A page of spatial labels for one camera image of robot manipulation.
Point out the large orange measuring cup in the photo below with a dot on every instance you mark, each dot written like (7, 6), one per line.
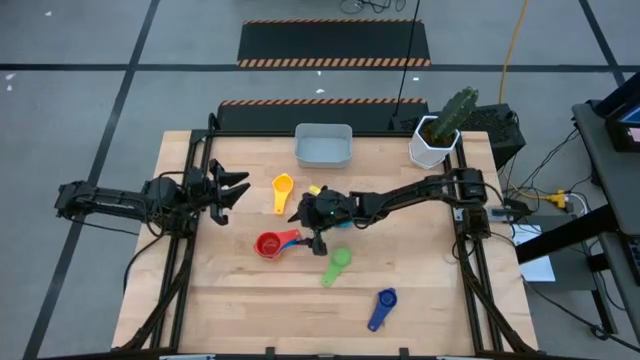
(258, 249)

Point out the light grey plastic basket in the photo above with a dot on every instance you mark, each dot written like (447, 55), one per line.
(322, 150)

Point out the small yellow tag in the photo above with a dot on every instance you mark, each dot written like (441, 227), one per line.
(314, 190)

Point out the green cactus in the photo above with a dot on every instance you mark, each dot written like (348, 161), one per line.
(452, 115)

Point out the teal measuring cup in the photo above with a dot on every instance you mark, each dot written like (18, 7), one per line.
(344, 226)

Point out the yellow power plug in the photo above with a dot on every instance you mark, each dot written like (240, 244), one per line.
(559, 198)

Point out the black laptop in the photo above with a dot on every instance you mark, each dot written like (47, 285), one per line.
(617, 100)

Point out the white paper sheet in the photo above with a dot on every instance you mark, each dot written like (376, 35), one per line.
(542, 270)

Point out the grey side desk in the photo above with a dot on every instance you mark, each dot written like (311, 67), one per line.
(615, 180)

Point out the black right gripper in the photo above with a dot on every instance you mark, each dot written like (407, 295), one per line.
(332, 207)

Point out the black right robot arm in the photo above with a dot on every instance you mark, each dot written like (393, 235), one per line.
(400, 197)

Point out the white plant pot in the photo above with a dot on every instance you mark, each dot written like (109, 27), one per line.
(425, 155)

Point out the small dark blue measuring cup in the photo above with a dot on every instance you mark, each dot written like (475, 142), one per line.
(387, 299)

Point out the black aluminium table frame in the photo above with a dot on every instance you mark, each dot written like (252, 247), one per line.
(250, 133)

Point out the medium blue measuring cup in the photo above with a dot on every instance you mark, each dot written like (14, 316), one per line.
(296, 244)

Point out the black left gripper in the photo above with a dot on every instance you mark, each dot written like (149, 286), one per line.
(205, 192)

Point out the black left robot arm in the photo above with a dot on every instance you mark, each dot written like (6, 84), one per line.
(110, 200)

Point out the black perforated computer case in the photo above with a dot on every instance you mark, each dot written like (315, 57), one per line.
(492, 127)

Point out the green measuring cup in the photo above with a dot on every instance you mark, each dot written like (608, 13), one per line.
(341, 257)

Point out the yellow measuring cup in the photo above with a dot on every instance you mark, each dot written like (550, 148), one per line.
(282, 187)

